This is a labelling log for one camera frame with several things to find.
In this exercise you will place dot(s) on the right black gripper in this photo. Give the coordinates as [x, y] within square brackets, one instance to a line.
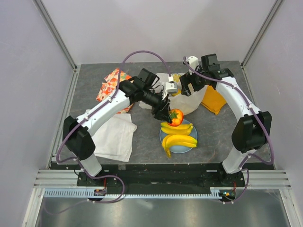
[185, 80]

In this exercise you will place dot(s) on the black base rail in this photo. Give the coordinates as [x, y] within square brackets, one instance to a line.
[163, 178]

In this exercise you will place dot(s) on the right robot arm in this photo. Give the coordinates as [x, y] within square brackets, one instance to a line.
[250, 137]

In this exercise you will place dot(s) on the small yellow banana bunch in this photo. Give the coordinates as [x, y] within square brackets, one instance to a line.
[183, 129]

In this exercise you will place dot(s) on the white cloth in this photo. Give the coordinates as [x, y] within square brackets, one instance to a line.
[113, 140]

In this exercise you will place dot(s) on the left aluminium frame post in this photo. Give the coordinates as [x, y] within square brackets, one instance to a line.
[54, 31]

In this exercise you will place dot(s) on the large yellow banana bunch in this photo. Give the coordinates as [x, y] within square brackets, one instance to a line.
[178, 144]

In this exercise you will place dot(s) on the aluminium frame post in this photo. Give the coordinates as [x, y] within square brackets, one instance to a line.
[54, 31]
[262, 31]

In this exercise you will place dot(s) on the white plastic bag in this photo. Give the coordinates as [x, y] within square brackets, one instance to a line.
[187, 104]

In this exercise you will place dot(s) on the orange persimmon fruit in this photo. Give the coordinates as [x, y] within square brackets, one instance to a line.
[176, 117]

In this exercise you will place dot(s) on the blue plate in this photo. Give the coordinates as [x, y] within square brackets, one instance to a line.
[193, 133]

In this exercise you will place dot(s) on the orange cloth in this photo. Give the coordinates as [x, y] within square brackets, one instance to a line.
[213, 101]

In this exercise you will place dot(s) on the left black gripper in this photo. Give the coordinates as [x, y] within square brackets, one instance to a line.
[161, 110]

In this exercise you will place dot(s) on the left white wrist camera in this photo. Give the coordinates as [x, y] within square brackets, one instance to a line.
[169, 89]

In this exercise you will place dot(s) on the right aluminium frame post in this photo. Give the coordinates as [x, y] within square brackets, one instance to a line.
[262, 31]

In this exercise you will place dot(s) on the floral patterned cloth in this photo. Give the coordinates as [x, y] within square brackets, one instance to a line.
[110, 84]

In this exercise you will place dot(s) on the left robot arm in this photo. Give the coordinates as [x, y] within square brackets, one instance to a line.
[78, 132]

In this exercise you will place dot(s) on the light blue cable duct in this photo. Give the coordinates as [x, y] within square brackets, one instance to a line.
[95, 194]

